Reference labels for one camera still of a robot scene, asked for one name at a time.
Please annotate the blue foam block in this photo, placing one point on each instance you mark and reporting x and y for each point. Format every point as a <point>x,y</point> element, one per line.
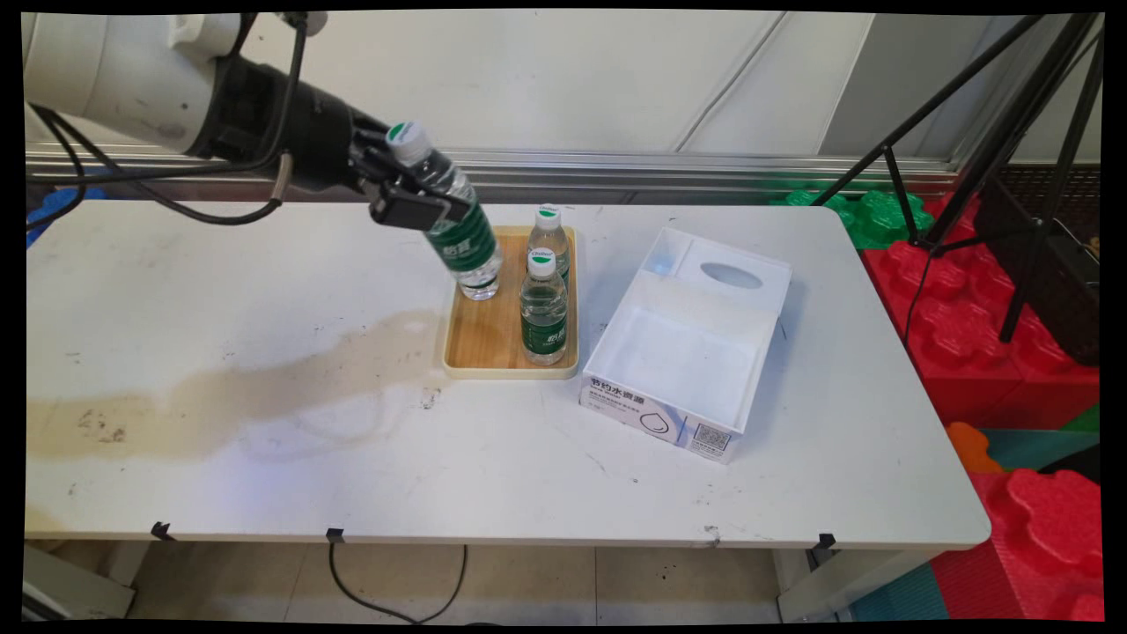
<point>57,207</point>

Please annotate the wooden tray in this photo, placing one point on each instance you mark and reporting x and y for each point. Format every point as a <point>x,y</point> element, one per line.
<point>484,339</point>

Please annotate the white cardboard box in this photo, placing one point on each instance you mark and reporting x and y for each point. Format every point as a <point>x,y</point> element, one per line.
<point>678,361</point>

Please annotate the orange foam block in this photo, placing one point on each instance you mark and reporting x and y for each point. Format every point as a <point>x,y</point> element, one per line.
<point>973,445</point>

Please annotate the aluminium wall rail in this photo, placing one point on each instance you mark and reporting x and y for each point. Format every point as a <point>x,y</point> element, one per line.
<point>660,167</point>

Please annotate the green label water bottle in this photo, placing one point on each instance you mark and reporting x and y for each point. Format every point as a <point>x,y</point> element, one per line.
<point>467,251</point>
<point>543,317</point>
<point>548,238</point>

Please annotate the red foam block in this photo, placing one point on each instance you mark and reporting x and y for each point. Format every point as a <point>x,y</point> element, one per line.
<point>1039,546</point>
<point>968,335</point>

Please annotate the teal foam mat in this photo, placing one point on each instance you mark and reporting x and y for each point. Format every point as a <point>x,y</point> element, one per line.
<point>902,599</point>

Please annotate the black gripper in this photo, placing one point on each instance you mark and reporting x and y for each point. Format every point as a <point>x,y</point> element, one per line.
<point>308,141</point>

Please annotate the white table leg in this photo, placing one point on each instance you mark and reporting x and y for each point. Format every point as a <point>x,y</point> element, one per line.
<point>836,586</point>
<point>79,581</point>

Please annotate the black tripod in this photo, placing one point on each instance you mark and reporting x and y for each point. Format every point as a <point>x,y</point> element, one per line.
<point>1004,150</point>

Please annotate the black case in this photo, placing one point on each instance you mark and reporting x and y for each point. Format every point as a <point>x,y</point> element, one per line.
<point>1052,273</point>

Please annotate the green foam block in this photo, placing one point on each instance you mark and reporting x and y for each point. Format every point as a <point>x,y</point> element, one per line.
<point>880,216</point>

